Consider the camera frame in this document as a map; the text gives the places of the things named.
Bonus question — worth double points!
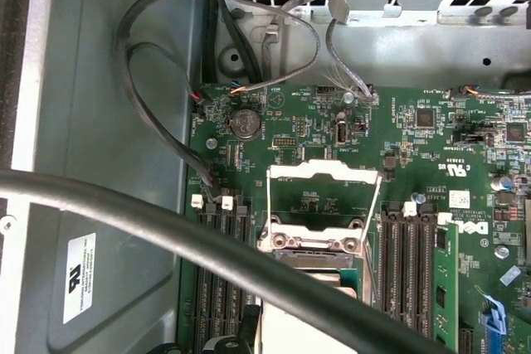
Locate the black internal cable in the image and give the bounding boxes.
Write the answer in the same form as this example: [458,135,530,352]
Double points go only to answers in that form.
[114,0,333,206]

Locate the blue expansion slot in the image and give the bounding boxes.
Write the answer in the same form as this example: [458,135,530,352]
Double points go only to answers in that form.
[480,285,515,354]

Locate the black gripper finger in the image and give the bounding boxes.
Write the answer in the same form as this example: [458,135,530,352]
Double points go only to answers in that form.
[202,303,266,354]

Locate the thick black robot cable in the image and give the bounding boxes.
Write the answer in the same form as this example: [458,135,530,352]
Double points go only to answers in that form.
[0,169,461,354]

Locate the internal USB port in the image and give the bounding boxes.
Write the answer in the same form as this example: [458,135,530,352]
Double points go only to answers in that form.
[334,119,352,146]

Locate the green RAM stick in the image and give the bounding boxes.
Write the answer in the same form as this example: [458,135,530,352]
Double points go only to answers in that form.
[432,221,460,349]

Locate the green motherboard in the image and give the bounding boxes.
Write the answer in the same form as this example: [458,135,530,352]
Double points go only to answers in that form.
[176,82,531,354]

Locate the white case sticker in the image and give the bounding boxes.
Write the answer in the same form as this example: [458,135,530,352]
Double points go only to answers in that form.
[61,231,98,326]

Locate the black PC case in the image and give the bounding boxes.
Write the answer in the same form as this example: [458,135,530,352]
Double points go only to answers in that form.
[0,0,531,354]

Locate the coin battery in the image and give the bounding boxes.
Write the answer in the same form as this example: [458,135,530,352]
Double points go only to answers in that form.
[230,108,263,140]

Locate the metal socket cover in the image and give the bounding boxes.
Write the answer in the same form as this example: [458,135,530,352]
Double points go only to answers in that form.
[260,158,383,252]

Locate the metal locking lever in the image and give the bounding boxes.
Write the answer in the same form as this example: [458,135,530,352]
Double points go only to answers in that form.
[364,240,381,313]

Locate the silver CPU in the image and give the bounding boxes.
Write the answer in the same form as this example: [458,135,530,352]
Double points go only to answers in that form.
[255,266,361,354]

